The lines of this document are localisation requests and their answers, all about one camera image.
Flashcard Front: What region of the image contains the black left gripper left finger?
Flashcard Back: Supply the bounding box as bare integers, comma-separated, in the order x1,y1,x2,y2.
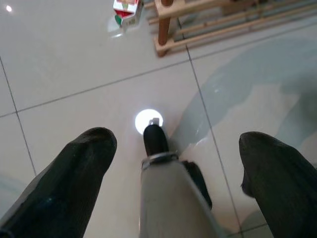
0,126,118,238

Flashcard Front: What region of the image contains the red green white carton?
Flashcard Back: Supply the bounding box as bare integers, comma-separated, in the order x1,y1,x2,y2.
112,0,142,27

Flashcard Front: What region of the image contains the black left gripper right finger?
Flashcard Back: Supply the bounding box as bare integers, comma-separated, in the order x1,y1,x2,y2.
238,131,317,238

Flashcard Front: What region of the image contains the wooden slatted rack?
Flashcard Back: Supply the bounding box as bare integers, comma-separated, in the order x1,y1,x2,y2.
144,0,317,58

